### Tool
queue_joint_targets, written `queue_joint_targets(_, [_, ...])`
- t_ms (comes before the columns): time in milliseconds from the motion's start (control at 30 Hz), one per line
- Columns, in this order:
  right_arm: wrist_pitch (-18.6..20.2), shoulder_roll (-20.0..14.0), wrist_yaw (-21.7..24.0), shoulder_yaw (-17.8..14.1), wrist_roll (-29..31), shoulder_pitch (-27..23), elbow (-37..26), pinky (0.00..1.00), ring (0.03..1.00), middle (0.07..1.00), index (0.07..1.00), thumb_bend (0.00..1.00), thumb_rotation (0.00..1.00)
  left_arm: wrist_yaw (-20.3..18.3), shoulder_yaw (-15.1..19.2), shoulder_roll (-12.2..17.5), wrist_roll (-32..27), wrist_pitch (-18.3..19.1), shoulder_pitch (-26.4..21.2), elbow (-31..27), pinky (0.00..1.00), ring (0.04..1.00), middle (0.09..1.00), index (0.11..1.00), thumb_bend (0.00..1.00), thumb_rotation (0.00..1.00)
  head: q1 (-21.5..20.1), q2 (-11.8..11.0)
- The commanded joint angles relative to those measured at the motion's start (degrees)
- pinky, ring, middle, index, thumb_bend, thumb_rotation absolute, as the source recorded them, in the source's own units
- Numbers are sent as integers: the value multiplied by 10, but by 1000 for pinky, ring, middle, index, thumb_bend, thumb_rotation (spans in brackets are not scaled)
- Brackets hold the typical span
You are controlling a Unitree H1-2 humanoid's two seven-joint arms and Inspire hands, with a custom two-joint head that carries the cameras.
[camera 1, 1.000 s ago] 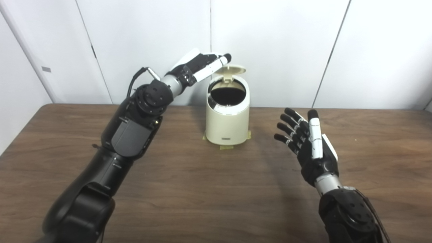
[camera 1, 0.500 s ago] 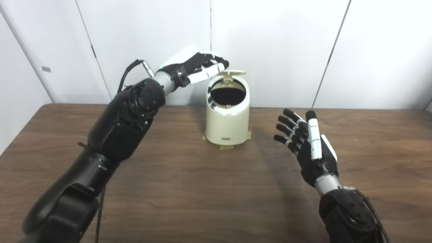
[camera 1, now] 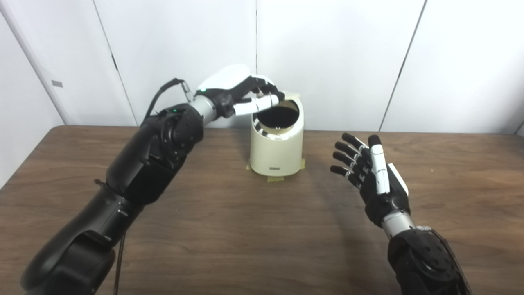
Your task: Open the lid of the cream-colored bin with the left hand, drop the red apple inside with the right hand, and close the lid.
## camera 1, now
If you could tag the dark wall panel hinge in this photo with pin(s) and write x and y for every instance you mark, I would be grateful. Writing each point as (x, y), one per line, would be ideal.
(114, 62)

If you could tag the cream-colored cylindrical bin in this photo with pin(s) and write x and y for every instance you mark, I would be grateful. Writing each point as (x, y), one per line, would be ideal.
(276, 155)

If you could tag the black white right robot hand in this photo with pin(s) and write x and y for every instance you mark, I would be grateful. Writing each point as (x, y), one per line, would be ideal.
(385, 205)

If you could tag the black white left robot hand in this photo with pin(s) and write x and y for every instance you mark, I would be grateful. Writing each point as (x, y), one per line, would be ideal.
(227, 80)

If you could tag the grey wall label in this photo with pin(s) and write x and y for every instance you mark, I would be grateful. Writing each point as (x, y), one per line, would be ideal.
(57, 83)

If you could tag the cream round bin lid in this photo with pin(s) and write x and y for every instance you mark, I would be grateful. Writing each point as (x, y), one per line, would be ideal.
(292, 96)

